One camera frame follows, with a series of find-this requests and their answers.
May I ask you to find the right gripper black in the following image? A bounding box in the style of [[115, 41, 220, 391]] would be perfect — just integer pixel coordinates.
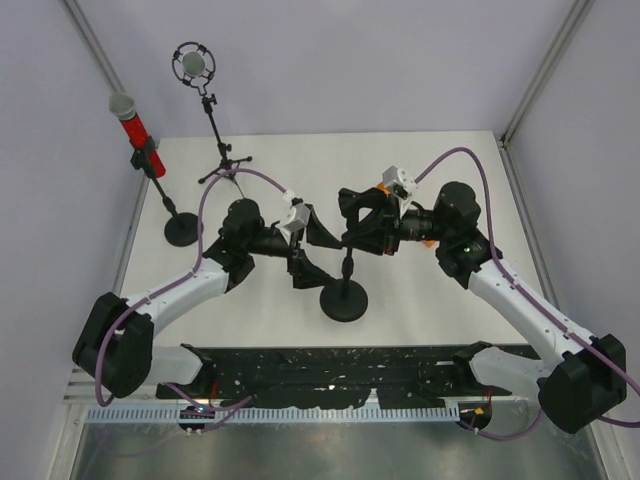
[[342, 191, 453, 255]]

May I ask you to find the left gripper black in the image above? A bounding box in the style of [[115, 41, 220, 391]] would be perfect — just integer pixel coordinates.
[[246, 206, 342, 288]]

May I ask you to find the black round-base mic stand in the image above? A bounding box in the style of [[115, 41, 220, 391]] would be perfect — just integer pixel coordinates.
[[318, 187, 370, 324]]

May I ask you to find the orange microphone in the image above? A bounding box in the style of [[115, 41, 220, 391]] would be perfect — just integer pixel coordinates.
[[376, 182, 437, 249]]

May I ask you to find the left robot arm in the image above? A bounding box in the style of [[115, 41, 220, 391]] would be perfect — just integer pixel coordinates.
[[72, 199, 342, 405]]

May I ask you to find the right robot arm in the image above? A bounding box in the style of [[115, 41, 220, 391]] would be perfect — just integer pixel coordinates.
[[338, 182, 627, 434]]

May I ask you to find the black round-base stand left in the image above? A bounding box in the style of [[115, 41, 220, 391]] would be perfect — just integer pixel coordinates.
[[130, 136, 198, 247]]

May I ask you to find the red microphone silver grille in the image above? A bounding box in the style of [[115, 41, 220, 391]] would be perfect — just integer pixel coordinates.
[[109, 92, 166, 178]]

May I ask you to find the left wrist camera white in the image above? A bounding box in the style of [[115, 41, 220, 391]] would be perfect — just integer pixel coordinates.
[[279, 189, 311, 234]]

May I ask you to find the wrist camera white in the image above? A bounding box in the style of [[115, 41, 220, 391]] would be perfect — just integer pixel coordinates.
[[279, 189, 311, 234], [382, 166, 417, 201]]

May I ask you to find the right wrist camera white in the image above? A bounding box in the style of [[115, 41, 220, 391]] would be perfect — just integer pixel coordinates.
[[382, 166, 417, 201]]

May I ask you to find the black front rail base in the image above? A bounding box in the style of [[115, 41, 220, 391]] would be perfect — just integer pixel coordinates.
[[180, 343, 507, 410]]

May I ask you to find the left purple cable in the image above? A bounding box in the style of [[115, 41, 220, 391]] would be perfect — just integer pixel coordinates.
[[94, 167, 296, 409]]

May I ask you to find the white slotted cable duct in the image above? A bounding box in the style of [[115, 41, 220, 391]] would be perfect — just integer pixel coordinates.
[[85, 403, 460, 424]]

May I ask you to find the right aluminium frame post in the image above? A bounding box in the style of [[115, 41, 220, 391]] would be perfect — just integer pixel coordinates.
[[499, 0, 595, 149]]

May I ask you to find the aluminium frame post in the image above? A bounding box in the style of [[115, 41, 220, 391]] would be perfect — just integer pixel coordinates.
[[499, 0, 595, 149], [59, 0, 125, 92]]

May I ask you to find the left aluminium frame post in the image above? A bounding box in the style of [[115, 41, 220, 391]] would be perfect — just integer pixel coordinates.
[[59, 0, 125, 92]]

